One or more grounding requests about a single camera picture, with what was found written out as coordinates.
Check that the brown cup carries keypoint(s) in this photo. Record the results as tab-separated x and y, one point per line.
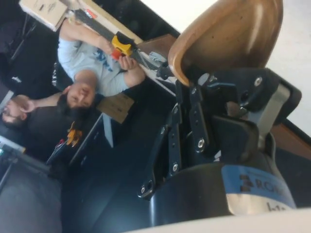
233	36

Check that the orange hand tool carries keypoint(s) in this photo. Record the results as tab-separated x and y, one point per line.
73	136

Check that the brown cardboard piece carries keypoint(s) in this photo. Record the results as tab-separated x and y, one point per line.
116	108

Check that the cardboard box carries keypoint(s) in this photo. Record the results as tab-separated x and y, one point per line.
43	12

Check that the person in black shirt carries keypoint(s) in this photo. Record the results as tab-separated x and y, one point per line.
41	126

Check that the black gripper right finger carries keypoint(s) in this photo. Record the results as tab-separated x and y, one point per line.
252	92

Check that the person in pale blue shirt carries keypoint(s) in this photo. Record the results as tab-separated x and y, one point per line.
85	60

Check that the yellow and black bar clamp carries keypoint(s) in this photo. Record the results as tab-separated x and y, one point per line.
121	44

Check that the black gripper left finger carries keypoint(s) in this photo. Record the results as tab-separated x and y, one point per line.
175	145

